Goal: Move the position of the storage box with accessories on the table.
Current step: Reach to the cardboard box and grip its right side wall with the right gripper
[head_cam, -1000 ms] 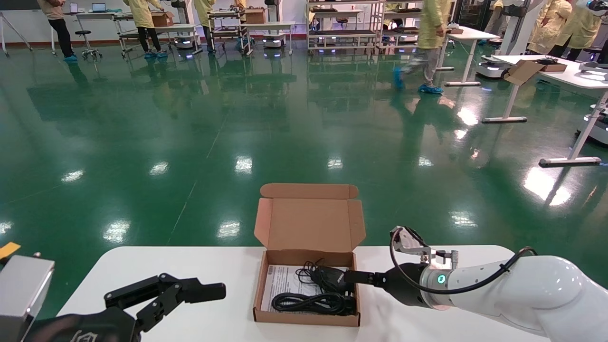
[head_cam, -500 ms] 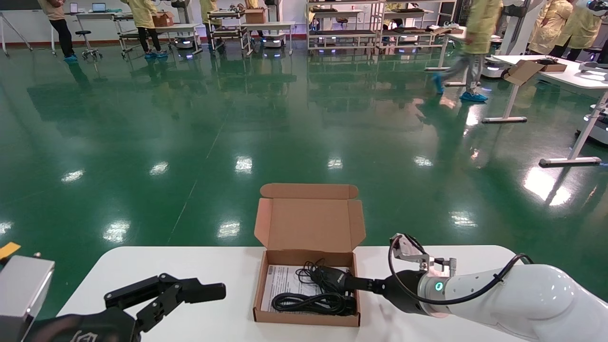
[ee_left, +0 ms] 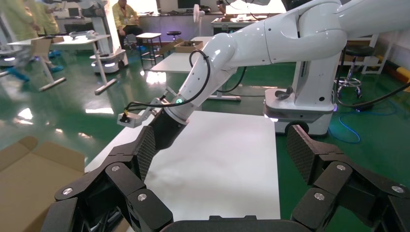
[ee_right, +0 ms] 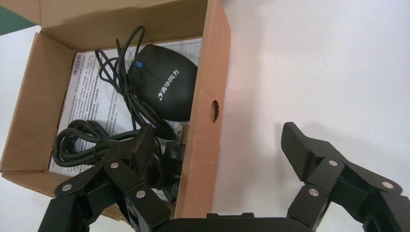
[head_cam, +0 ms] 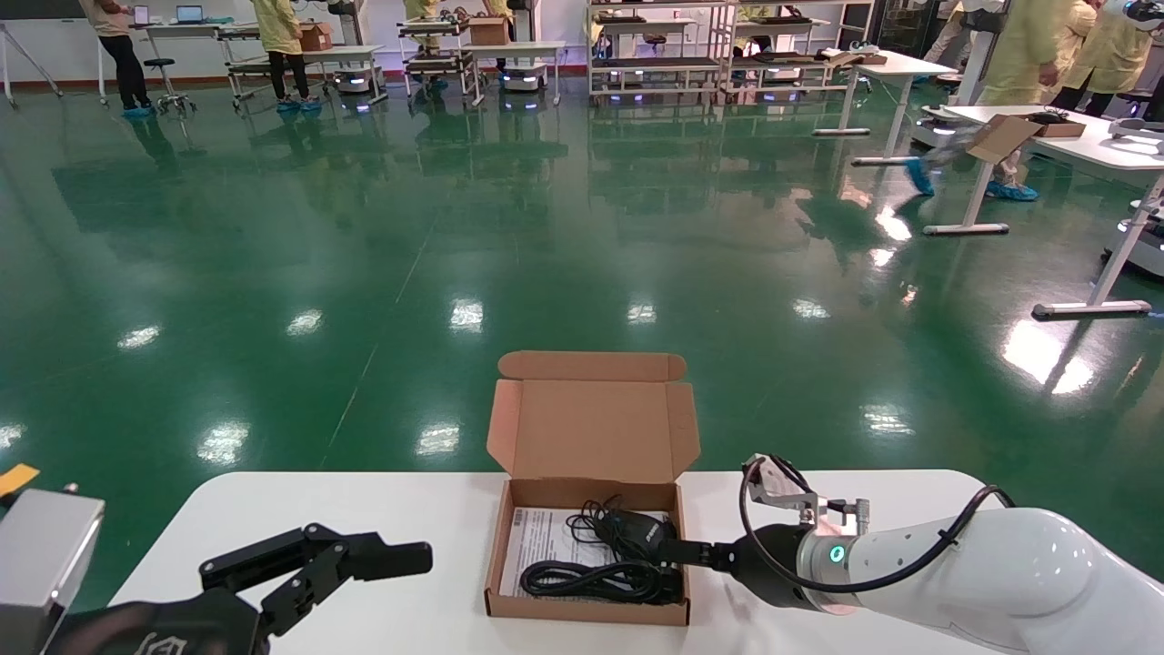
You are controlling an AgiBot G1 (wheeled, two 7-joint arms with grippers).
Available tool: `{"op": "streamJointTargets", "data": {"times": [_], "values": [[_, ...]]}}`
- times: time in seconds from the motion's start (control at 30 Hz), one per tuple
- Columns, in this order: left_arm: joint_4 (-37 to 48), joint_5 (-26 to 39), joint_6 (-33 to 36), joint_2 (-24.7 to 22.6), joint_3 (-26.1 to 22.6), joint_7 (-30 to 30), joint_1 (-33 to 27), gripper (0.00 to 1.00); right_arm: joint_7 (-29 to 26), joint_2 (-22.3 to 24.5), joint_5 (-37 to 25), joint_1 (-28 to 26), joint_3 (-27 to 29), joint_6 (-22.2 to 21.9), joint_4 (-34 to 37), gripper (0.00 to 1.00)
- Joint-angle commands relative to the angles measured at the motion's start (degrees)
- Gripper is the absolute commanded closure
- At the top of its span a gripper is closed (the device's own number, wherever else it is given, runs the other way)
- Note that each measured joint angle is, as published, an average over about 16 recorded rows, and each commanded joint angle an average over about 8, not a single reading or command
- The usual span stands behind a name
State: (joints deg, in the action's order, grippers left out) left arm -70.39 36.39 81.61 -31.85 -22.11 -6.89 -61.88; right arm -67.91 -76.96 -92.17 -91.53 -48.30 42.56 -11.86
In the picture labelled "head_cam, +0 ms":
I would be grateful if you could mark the white desk with laptops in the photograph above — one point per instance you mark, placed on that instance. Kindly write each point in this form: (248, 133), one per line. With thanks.
(182, 30)

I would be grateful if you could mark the black power adapter thin lead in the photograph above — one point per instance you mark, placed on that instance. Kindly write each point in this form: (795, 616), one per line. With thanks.
(641, 535)

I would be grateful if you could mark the white printed paper manual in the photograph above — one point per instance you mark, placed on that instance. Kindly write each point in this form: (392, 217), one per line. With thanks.
(541, 546)

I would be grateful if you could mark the small brown cardboard box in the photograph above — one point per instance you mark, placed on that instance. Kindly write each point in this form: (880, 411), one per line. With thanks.
(316, 38)

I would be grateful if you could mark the closed brown cardboard box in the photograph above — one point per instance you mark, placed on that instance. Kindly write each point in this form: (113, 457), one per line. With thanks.
(488, 32)

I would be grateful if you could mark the yellow tape tag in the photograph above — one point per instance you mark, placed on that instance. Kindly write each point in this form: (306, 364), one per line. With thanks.
(16, 479)

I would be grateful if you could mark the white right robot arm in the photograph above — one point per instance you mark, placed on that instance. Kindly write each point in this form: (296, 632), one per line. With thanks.
(1000, 582)

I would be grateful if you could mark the person in yellow coat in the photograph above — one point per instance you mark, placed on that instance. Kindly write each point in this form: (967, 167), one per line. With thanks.
(277, 27)
(1018, 45)
(420, 9)
(1114, 55)

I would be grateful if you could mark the white metal shelf rack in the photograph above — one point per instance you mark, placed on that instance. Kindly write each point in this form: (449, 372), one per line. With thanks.
(800, 65)
(655, 65)

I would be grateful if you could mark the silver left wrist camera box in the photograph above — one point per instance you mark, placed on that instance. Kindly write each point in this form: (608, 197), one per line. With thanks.
(45, 564)

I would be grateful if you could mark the white wheeled column robot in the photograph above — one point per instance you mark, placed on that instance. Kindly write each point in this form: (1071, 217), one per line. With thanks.
(946, 127)
(1141, 250)

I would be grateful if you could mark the black padded stool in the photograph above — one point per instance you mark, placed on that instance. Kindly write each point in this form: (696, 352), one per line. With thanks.
(1141, 95)

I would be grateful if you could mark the open laptop blue screen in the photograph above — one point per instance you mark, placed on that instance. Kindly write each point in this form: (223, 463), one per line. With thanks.
(188, 14)

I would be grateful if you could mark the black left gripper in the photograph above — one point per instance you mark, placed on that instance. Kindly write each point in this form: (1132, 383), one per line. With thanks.
(182, 632)

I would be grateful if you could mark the open flat cardboard box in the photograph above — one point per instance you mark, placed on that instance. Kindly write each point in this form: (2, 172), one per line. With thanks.
(1000, 138)

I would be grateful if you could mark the narrow white work table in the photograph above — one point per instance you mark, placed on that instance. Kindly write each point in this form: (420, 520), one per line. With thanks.
(527, 47)
(350, 51)

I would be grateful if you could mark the black round swivel stool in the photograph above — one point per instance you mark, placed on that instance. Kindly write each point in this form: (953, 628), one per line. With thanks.
(158, 64)

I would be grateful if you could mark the person beige top black trousers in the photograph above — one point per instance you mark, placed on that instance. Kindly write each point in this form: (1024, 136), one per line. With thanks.
(123, 55)

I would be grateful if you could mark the black board on tripod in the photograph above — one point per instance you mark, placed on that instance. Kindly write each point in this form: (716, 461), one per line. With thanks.
(9, 9)

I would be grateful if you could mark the metal trolley cart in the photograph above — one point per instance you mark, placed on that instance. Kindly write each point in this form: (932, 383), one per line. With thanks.
(250, 68)
(436, 64)

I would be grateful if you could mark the white robot part on table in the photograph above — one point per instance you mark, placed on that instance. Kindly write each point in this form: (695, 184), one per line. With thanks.
(1137, 132)

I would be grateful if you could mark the long white table T legs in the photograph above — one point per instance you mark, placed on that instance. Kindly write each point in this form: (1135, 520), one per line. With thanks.
(1091, 146)

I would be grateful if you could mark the white table with T legs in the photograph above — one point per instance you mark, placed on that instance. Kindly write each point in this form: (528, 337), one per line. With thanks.
(909, 65)

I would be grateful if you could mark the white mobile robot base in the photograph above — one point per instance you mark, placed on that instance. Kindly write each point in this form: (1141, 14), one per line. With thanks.
(519, 80)
(355, 82)

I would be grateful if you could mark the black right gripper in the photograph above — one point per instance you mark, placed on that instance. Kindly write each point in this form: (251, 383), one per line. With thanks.
(773, 564)

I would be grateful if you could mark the brown cardboard storage box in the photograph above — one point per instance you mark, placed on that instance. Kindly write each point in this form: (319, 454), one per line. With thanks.
(591, 428)

